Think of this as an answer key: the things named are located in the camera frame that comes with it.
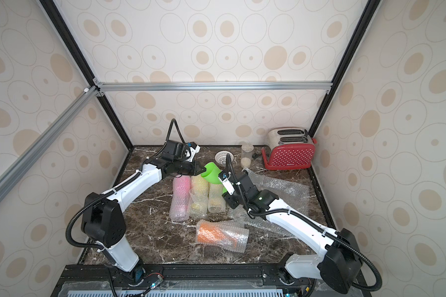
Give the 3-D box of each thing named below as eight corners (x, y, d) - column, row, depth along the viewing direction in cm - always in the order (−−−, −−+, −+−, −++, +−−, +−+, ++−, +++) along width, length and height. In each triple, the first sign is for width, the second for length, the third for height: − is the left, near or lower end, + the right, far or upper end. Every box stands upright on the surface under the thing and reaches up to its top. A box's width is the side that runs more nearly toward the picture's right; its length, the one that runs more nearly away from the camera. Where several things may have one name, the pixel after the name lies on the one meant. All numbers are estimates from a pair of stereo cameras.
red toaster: (265, 170, 110) (270, 150, 97) (261, 148, 122) (265, 127, 109) (308, 170, 110) (319, 150, 97) (300, 148, 122) (309, 127, 109)
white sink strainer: (221, 168, 112) (221, 162, 107) (214, 160, 115) (213, 154, 111) (233, 160, 115) (233, 154, 111) (226, 154, 119) (225, 147, 115)
